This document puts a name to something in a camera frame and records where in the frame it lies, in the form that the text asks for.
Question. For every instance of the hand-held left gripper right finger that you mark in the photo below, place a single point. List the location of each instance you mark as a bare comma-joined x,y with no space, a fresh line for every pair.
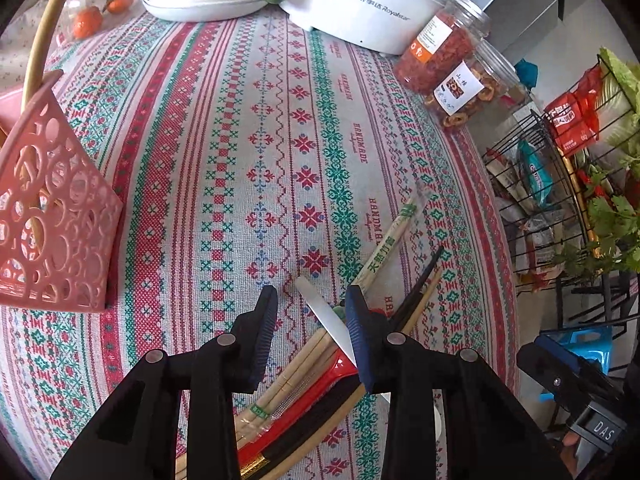
357,340

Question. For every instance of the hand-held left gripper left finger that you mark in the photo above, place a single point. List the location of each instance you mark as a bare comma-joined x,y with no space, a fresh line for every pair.
265,332

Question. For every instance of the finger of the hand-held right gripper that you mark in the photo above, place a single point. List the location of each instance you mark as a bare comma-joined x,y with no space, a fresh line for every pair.
550,365

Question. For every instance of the pink perforated utensil basket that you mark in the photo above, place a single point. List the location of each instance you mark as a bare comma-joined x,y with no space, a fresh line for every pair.
55,200

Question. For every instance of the blue plastic stool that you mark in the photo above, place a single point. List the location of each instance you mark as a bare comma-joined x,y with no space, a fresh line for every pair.
585,347

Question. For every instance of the bamboo chopsticks with green band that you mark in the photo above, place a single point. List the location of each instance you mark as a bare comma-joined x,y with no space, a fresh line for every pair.
295,375

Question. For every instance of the plain wooden chopstick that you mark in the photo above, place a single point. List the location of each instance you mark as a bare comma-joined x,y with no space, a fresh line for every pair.
422,305

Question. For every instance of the black chopsticks pair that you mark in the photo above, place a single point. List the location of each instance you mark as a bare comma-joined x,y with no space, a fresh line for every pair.
417,285

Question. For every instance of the wrapped bamboo chopsticks green print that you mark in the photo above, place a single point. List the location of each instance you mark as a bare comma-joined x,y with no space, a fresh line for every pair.
387,245

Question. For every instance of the black utensil with gold band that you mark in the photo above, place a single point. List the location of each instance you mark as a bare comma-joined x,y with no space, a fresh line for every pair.
310,430

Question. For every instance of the patterned woven tablecloth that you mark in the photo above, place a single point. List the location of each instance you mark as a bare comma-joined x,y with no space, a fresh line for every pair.
225,160

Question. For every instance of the blue snack packet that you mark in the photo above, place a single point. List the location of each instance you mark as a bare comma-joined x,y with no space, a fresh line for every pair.
535,172

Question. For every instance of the green leafy vegetables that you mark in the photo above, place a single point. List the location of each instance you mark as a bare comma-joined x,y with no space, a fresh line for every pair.
617,180

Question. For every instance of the red snack packet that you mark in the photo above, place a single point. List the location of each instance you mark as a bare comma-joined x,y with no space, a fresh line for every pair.
572,115

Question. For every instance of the plastic jar of dried fruit rings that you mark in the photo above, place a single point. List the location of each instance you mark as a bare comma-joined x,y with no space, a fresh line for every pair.
475,87

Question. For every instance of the plastic jar of red dried fruit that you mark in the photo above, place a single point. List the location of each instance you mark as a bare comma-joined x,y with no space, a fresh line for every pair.
440,45

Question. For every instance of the white oval tray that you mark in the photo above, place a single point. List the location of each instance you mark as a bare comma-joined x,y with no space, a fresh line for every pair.
200,7

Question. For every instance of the pink plate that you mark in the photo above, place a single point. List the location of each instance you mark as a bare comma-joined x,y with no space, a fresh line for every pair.
10,107

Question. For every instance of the white electric cooker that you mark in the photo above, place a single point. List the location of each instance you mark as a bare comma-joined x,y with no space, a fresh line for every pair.
380,0

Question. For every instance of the orange persimmon left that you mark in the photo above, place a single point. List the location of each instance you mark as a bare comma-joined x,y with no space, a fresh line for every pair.
87,21

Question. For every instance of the orange persimmon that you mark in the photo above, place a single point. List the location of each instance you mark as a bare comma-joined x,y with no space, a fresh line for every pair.
87,21
120,3

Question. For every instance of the orange persimmon right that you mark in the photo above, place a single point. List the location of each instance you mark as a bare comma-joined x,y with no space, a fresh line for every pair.
120,3

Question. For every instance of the grey cabinet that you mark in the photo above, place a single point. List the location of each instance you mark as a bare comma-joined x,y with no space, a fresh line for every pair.
505,0

